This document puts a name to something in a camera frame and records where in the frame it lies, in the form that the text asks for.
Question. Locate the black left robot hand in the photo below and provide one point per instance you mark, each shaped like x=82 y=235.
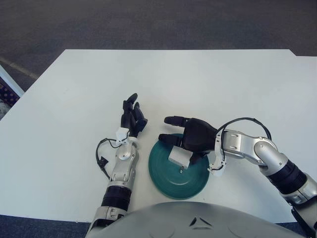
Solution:
x=128 y=120

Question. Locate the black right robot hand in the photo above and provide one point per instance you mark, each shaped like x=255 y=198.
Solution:
x=198 y=135

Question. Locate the white charger plug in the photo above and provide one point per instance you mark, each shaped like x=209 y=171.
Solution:
x=179 y=157

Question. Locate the teal ceramic plate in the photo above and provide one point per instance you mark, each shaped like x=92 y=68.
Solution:
x=178 y=181

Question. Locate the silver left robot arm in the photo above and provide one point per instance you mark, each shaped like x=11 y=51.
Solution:
x=122 y=163

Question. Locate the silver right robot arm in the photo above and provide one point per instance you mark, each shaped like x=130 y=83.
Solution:
x=267 y=153

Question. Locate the grey robot torso shell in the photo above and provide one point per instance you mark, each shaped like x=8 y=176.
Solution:
x=195 y=223

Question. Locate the dark patterned mat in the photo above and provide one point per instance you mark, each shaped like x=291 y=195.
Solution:
x=5 y=99

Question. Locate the white frame bar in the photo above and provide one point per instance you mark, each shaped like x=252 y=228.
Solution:
x=11 y=81

